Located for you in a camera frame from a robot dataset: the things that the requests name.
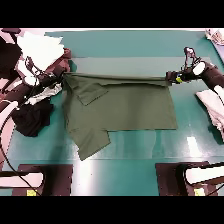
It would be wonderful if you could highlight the heap of clothes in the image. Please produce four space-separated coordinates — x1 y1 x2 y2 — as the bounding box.
204 28 224 46

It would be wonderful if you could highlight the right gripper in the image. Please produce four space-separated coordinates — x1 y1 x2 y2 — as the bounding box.
165 69 190 85

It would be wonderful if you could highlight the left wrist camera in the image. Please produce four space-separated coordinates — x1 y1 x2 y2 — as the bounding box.
24 55 45 78

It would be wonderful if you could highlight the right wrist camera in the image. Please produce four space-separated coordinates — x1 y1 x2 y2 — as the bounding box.
182 46 202 69

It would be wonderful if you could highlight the light grey garment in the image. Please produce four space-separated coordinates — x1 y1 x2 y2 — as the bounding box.
27 83 63 106

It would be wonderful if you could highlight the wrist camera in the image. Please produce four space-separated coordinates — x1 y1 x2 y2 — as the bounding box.
182 46 202 69
24 55 45 78

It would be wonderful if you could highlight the black garment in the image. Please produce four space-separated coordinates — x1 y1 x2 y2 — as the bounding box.
0 34 23 81
11 97 55 138

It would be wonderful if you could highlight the maroon garment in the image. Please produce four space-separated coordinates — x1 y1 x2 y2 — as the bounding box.
42 48 73 82

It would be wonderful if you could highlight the black cable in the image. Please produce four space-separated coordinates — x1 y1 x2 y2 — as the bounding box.
0 99 43 196

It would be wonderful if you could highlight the green T-shirt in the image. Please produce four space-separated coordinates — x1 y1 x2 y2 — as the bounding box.
61 71 179 162

